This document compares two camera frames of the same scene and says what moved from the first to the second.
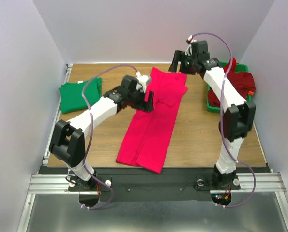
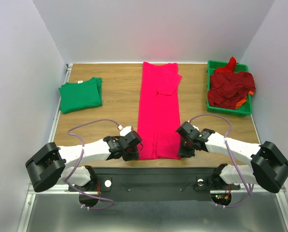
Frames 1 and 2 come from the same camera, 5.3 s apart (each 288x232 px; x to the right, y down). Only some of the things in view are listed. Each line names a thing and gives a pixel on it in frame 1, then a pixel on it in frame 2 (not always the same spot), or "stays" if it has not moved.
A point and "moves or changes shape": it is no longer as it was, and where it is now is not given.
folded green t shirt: [70, 94] stays
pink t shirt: [145, 143] moves or changes shape
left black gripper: [147, 107] to [135, 155]
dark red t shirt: [243, 81] stays
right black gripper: [182, 64] to [185, 150]
